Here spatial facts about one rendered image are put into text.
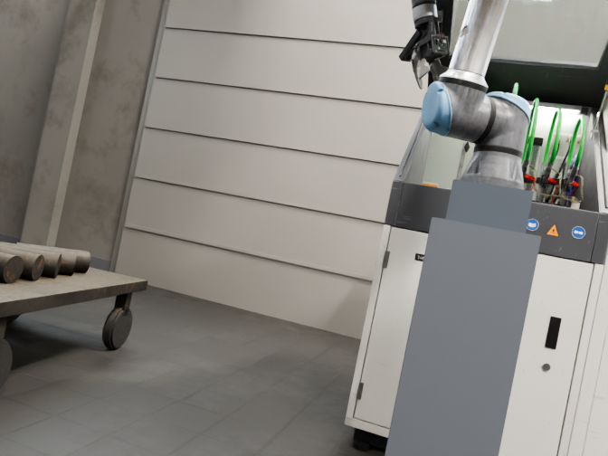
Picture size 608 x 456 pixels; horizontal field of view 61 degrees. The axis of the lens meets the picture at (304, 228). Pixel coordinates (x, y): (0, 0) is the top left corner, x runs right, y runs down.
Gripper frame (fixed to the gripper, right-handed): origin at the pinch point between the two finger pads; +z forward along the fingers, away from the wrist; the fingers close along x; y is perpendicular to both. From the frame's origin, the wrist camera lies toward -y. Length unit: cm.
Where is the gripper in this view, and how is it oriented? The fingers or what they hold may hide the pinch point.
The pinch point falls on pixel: (428, 86)
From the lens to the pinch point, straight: 176.1
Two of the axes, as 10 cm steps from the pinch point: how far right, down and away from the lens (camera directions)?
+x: 8.6, -1.0, 5.0
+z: 1.2, 9.9, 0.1
